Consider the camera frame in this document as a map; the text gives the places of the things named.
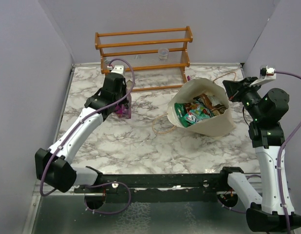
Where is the wooden orange shelf rack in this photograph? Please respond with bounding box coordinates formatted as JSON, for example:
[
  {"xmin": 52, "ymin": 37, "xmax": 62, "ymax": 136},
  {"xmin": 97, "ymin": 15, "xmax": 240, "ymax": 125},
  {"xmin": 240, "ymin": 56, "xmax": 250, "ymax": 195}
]
[{"xmin": 94, "ymin": 26, "xmax": 193, "ymax": 83}]

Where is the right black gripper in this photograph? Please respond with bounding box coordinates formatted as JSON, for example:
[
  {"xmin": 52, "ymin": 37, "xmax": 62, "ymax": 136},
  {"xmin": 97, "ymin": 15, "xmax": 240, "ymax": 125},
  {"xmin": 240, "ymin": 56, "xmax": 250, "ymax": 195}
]
[{"xmin": 223, "ymin": 76, "xmax": 264, "ymax": 120}]

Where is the brown snack bag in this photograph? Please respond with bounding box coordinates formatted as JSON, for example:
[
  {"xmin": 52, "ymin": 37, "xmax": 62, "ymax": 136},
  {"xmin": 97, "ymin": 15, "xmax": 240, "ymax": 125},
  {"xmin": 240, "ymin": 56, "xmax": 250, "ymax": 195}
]
[{"xmin": 194, "ymin": 94, "xmax": 227, "ymax": 117}]

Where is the green snack packet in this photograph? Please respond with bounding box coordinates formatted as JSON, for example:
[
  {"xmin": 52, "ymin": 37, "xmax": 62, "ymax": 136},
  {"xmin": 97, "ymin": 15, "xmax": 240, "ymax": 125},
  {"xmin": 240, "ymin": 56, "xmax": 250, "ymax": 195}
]
[{"xmin": 174, "ymin": 103, "xmax": 192, "ymax": 128}]

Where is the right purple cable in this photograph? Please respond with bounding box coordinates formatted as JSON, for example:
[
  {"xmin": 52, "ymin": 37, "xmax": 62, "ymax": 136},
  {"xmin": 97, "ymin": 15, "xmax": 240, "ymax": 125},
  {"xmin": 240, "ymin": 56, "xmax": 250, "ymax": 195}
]
[{"xmin": 221, "ymin": 69, "xmax": 301, "ymax": 232}]

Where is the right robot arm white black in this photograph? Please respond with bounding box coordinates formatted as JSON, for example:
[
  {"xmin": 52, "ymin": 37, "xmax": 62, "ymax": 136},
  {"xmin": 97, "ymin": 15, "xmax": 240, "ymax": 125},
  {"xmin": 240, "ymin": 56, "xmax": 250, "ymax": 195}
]
[{"xmin": 218, "ymin": 77, "xmax": 301, "ymax": 233}]

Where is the beige paper bag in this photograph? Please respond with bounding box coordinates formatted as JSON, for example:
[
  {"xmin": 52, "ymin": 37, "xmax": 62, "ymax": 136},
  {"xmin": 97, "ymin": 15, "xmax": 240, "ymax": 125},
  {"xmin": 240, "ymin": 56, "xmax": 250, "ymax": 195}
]
[{"xmin": 166, "ymin": 78, "xmax": 235, "ymax": 137}]

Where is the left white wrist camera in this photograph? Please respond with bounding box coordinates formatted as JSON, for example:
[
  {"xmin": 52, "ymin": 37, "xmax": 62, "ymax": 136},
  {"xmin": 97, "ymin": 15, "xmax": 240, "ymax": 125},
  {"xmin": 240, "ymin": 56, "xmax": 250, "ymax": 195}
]
[{"xmin": 107, "ymin": 65, "xmax": 125, "ymax": 75}]

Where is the teal snack packet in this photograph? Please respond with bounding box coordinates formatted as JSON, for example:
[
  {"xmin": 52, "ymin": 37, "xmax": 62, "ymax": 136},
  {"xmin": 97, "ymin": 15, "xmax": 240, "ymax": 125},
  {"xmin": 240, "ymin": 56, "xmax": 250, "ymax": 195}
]
[{"xmin": 184, "ymin": 107, "xmax": 213, "ymax": 125}]

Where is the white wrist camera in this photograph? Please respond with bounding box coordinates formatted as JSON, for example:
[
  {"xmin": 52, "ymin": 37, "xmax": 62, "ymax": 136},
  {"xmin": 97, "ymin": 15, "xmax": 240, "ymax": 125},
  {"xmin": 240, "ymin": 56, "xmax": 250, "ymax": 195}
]
[
  {"xmin": 249, "ymin": 65, "xmax": 276, "ymax": 87},
  {"xmin": 107, "ymin": 65, "xmax": 125, "ymax": 75}
]

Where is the purple snack pouch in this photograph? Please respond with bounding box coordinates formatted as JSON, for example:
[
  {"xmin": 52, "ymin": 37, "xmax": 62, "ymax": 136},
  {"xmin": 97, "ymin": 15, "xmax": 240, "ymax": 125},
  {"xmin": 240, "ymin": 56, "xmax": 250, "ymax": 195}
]
[{"xmin": 115, "ymin": 94, "xmax": 132, "ymax": 119}]

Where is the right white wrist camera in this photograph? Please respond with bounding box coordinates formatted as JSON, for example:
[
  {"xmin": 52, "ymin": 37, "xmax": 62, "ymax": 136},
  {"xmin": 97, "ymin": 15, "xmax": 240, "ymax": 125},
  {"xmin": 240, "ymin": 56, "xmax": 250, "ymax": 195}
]
[{"xmin": 249, "ymin": 65, "xmax": 276, "ymax": 87}]

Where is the clear plastic jar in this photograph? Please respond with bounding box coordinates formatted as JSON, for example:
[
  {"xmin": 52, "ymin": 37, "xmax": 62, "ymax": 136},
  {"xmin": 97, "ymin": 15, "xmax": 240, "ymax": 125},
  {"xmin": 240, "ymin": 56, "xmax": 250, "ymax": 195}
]
[{"xmin": 158, "ymin": 48, "xmax": 169, "ymax": 60}]

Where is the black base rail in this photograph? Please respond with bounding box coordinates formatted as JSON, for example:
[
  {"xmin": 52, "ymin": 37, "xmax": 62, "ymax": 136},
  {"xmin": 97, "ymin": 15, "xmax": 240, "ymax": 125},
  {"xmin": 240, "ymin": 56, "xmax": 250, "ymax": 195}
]
[{"xmin": 74, "ymin": 167, "xmax": 243, "ymax": 203}]

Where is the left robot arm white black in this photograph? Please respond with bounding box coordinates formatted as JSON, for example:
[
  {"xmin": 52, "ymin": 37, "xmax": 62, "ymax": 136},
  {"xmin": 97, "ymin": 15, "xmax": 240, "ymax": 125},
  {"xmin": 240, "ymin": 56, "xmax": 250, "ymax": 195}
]
[{"xmin": 35, "ymin": 70, "xmax": 128, "ymax": 193}]

